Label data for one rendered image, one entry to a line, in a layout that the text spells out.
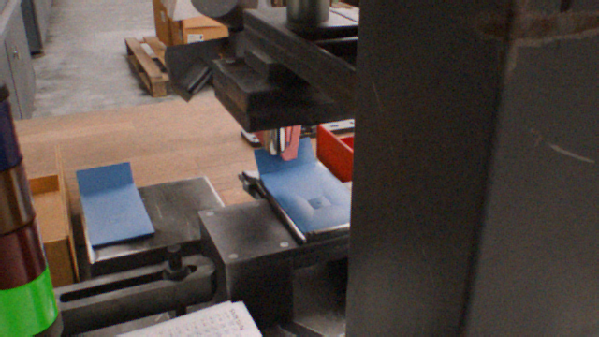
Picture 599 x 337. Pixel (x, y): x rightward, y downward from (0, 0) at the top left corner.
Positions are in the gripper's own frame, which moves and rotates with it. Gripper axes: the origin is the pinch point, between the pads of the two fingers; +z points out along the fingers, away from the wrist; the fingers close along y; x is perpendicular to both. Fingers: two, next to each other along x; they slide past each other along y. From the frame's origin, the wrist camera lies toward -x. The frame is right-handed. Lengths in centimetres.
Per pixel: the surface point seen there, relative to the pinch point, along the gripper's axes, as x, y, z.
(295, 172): 0.2, 1.7, 2.4
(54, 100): -39, -349, -83
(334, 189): 2.4, 6.7, 5.2
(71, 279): -25.5, 0.0, 7.3
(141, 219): -17.0, -7.9, 3.3
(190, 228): -12.0, -5.1, 5.8
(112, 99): -4, -339, -75
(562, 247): -2.3, 44.3, 8.4
